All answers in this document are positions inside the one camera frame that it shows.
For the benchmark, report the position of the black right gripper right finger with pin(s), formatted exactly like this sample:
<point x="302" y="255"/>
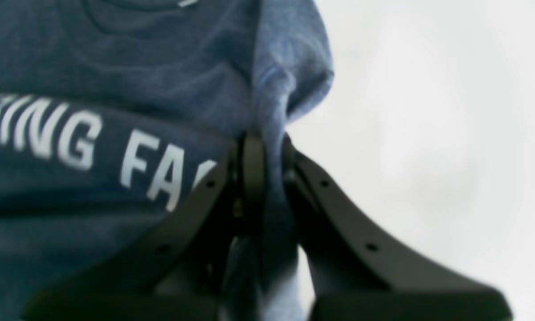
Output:
<point x="362" y="273"/>

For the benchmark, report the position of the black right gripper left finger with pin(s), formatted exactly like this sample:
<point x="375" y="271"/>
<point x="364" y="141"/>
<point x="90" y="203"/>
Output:
<point x="175" y="271"/>

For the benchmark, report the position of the dark blue t-shirt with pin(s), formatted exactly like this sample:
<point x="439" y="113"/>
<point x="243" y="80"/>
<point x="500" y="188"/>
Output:
<point x="111" y="111"/>

